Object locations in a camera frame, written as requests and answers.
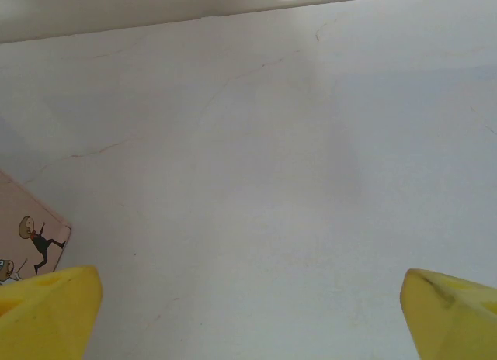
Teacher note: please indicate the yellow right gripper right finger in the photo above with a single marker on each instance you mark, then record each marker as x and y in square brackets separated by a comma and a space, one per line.
[450, 321]

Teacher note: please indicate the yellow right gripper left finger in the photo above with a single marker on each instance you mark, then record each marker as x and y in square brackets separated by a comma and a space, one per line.
[46, 317]

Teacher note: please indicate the pink cartoon tin box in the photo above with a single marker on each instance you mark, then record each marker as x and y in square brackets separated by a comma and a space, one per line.
[23, 212]

